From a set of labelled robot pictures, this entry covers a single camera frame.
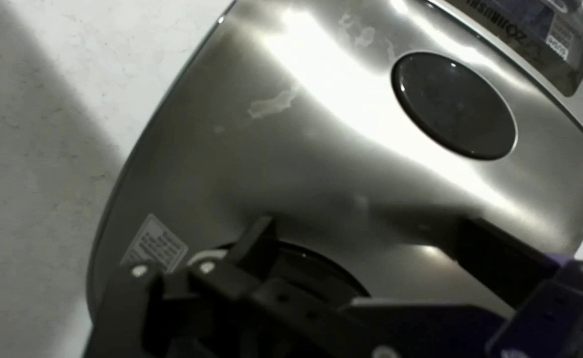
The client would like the silver rice cooker body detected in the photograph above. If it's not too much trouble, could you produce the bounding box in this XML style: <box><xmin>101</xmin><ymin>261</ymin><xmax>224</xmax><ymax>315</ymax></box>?
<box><xmin>425</xmin><ymin>0</ymin><xmax>583</xmax><ymax>166</ymax></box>

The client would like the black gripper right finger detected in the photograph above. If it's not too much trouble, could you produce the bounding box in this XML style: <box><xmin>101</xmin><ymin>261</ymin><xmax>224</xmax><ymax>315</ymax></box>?
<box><xmin>457</xmin><ymin>217</ymin><xmax>583</xmax><ymax>358</ymax></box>

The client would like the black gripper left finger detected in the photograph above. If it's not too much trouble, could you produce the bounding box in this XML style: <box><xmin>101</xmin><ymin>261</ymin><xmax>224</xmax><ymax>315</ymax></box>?
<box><xmin>87</xmin><ymin>213</ymin><xmax>372</xmax><ymax>358</ymax></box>

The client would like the silver rice cooker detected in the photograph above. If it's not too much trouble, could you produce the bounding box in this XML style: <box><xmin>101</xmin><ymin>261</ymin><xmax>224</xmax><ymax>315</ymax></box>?
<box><xmin>83</xmin><ymin>0</ymin><xmax>583</xmax><ymax>358</ymax></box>

